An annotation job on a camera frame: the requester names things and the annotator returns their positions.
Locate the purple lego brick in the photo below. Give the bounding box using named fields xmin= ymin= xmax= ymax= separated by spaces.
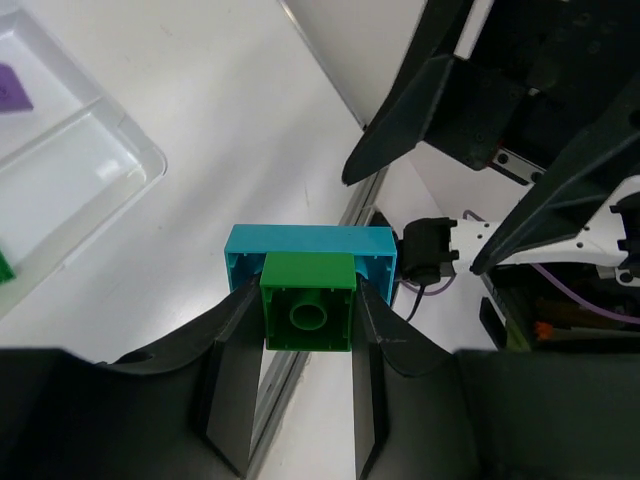
xmin=0 ymin=63 xmax=34 ymax=113

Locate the green lego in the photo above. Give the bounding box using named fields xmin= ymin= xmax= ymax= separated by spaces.
xmin=0 ymin=252 xmax=15 ymax=284

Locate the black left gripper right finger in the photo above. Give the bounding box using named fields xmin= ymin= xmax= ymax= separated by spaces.
xmin=352 ymin=279 xmax=639 ymax=479

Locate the white plastic divided tray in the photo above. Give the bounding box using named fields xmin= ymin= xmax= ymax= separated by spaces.
xmin=1 ymin=1 xmax=167 ymax=314

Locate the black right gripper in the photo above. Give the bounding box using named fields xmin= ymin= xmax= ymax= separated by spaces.
xmin=342 ymin=0 xmax=639 ymax=274

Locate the teal lego brick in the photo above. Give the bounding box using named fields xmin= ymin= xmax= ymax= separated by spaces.
xmin=224 ymin=224 xmax=397 ymax=303

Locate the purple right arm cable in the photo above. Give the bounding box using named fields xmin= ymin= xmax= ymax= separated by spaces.
xmin=399 ymin=209 xmax=640 ymax=324

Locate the small green lego brick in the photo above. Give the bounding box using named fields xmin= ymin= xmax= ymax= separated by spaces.
xmin=260 ymin=252 xmax=356 ymax=352

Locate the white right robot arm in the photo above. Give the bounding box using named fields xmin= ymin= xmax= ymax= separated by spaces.
xmin=342 ymin=1 xmax=639 ymax=275

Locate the aluminium right side rail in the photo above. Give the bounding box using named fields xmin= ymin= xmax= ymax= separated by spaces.
xmin=249 ymin=0 xmax=391 ymax=480

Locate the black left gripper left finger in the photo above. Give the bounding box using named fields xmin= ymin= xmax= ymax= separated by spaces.
xmin=1 ymin=278 xmax=263 ymax=479

